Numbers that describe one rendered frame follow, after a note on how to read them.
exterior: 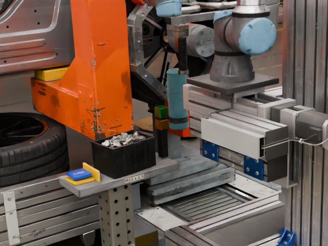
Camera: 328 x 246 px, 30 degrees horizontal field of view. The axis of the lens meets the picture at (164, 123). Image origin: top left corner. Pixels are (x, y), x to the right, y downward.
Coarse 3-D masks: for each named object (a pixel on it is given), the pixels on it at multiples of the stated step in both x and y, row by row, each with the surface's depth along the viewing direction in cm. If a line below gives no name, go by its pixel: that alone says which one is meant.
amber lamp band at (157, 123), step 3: (156, 120) 238; (159, 120) 236; (162, 120) 236; (165, 120) 237; (156, 123) 238; (159, 123) 236; (162, 123) 236; (165, 123) 237; (156, 126) 238; (159, 126) 237; (162, 126) 236; (165, 126) 237; (159, 129) 237; (162, 129) 237
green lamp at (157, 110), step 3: (162, 105) 238; (156, 108) 236; (159, 108) 234; (162, 108) 235; (165, 108) 235; (156, 111) 236; (159, 111) 234; (162, 111) 235; (165, 111) 236; (156, 114) 237; (159, 114) 235; (162, 114) 235; (165, 114) 236; (159, 117) 235; (162, 117) 235
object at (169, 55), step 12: (204, 0) 287; (156, 24) 275; (204, 24) 299; (156, 36) 276; (168, 48) 286; (168, 60) 282; (192, 60) 304; (204, 60) 294; (192, 72) 297; (204, 72) 293
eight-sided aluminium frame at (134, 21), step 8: (224, 0) 280; (136, 8) 260; (144, 8) 257; (224, 8) 281; (128, 16) 260; (136, 16) 256; (144, 16) 258; (128, 24) 260; (136, 24) 256; (128, 32) 261; (136, 32) 258; (128, 40) 262; (136, 40) 258; (128, 48) 264; (136, 48) 259; (136, 56) 260; (136, 64) 261; (136, 72) 262; (144, 72) 264; (208, 72) 289; (144, 80) 266; (152, 80) 268; (152, 88) 273; (160, 88) 270; (160, 96) 276
